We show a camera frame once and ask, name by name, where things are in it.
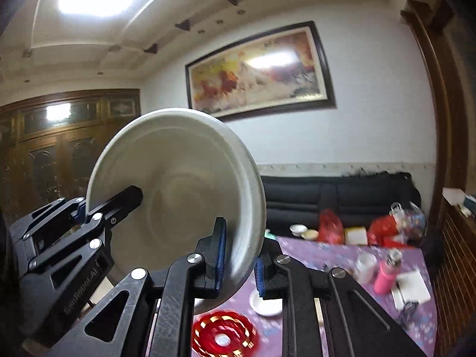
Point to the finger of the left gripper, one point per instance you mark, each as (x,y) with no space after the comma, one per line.
(113,211)

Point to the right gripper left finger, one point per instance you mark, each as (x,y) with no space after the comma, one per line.
(151,314)

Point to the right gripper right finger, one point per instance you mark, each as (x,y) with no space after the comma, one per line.
(327,308)

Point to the large white foam bowl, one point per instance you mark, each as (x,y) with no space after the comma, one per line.
(191,169)

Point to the small red plastic plate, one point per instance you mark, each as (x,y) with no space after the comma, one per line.
(224,333)

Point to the small white bowl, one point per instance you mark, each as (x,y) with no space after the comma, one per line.
(264,308)

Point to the pink sleeved thermos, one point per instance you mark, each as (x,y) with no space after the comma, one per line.
(388,270)

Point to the red plastic bag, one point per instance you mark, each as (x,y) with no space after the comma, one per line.
(330,230)

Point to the purple floral tablecloth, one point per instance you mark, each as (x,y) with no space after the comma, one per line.
(323,314)

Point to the dark wooden cabinet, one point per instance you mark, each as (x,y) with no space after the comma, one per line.
(49,144)

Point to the black leather sofa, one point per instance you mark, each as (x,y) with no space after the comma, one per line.
(356,200)

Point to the framed horse painting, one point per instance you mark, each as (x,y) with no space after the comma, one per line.
(283,69)

